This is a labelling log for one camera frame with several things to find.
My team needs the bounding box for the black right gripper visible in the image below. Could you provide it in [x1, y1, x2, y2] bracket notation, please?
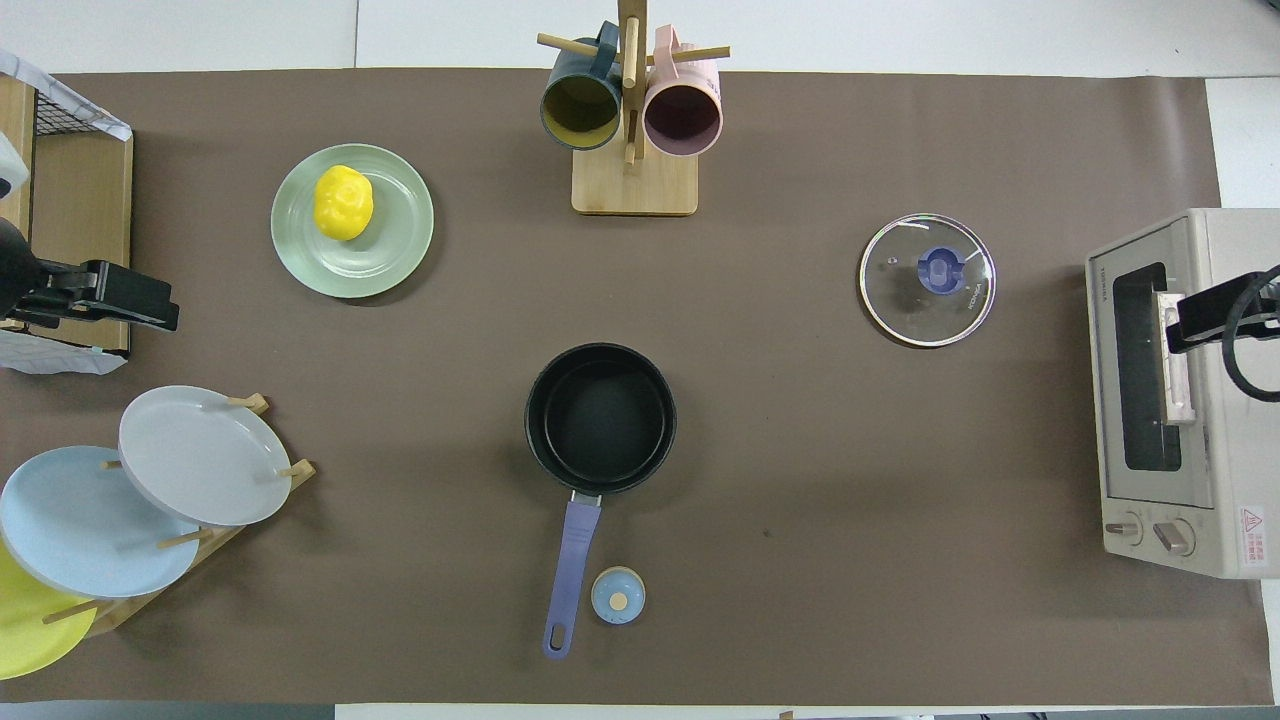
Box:
[1166, 268, 1280, 353]

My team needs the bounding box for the black pot purple handle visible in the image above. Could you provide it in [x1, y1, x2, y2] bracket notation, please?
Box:
[524, 343, 677, 659]

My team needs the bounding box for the white checked cloth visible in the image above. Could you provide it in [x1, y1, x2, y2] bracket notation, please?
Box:
[0, 50, 132, 141]

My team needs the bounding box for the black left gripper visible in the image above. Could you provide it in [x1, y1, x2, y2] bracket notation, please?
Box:
[40, 260, 181, 332]

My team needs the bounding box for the brown wooden board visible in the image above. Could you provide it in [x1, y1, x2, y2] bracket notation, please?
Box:
[30, 132, 134, 357]

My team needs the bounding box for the pink mug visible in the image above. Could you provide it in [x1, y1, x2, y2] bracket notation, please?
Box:
[643, 25, 723, 157]

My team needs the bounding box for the brown table mat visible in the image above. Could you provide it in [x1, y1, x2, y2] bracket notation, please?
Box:
[0, 68, 1276, 706]

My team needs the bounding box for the glass lid purple knob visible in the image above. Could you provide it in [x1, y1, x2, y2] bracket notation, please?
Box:
[859, 213, 997, 348]

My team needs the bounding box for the yellow potato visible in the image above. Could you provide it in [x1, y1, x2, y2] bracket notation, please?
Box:
[314, 165, 374, 241]

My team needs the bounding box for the black wire basket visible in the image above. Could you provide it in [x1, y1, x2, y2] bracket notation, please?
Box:
[30, 78, 113, 138]

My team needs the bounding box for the pale green plate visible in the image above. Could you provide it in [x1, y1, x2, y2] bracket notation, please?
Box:
[271, 144, 435, 299]

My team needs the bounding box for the light wooden board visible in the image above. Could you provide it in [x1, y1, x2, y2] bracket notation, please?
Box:
[0, 78, 37, 241]

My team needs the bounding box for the light blue plate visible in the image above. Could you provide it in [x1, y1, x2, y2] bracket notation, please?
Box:
[0, 446, 201, 599]

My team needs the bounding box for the grey plate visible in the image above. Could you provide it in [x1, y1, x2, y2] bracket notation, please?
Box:
[118, 386, 293, 527]

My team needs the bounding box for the dark blue mug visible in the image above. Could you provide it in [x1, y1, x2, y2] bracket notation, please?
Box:
[540, 22, 623, 151]

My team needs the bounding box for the yellow plate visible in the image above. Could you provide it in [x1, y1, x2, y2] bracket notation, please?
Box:
[0, 540, 98, 681]

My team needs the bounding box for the beige toaster oven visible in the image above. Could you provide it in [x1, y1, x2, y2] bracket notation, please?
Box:
[1085, 208, 1280, 579]

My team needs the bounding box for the wooden mug tree stand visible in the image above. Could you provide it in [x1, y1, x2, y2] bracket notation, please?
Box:
[537, 0, 731, 216]

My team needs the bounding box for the wooden plate rack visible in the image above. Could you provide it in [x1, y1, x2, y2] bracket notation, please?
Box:
[42, 393, 317, 638]

